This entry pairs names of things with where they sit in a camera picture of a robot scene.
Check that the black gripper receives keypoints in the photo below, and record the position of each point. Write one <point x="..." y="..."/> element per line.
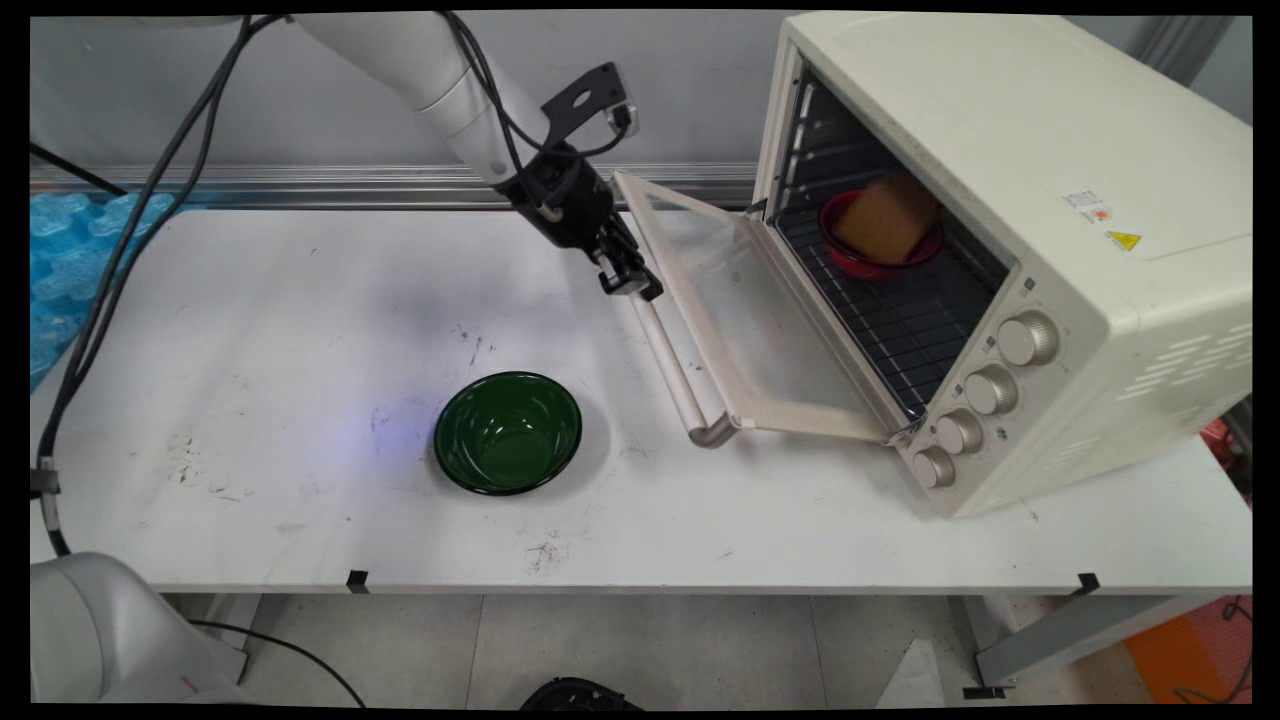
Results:
<point x="565" y="205"/>

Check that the grey-white robot base housing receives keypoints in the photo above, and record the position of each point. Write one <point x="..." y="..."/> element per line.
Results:
<point x="90" y="635"/>

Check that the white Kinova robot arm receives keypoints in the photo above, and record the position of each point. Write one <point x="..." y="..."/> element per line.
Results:
<point x="420" y="60"/>

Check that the dark green bowl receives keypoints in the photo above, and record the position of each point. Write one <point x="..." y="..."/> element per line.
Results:
<point x="508" y="433"/>

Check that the red bowl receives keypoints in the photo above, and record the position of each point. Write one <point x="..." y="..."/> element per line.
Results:
<point x="850" y="262"/>

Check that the brown bread slice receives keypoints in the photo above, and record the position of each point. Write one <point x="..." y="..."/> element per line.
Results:
<point x="885" y="220"/>

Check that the largest silver oven knob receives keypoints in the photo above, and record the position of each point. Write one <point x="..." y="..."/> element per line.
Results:
<point x="1028" y="338"/>

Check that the black tape marker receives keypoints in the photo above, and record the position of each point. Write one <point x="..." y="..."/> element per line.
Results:
<point x="357" y="579"/>
<point x="1089" y="583"/>

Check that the black round floor object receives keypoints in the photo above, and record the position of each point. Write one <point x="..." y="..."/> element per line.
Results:
<point x="578" y="694"/>

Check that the white label sticker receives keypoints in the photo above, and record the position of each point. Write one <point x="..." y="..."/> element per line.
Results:
<point x="1088" y="205"/>

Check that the cream toaster oven body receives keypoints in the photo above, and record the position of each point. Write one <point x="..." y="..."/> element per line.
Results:
<point x="1100" y="150"/>

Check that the yellow warning sticker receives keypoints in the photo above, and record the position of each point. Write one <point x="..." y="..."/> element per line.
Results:
<point x="1125" y="241"/>

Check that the white table leg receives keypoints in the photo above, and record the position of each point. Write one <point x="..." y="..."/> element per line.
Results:
<point x="215" y="620"/>

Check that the grey metal table leg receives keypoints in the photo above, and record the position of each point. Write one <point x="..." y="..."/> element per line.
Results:
<point x="1060" y="632"/>

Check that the blue bubble wrap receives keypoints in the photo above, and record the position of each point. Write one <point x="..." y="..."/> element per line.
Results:
<point x="70" y="250"/>

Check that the small red object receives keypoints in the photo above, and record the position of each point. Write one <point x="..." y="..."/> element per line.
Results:
<point x="1218" y="445"/>

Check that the orange floor object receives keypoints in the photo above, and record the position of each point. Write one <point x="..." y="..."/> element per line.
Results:
<point x="1190" y="655"/>

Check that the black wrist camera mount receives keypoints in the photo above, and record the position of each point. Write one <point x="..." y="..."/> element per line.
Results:
<point x="605" y="85"/>

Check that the aluminium profile rail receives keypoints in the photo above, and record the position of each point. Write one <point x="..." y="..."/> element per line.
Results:
<point x="300" y="185"/>

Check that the grey vertical post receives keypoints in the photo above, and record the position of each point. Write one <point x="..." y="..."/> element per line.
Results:
<point x="1185" y="45"/>

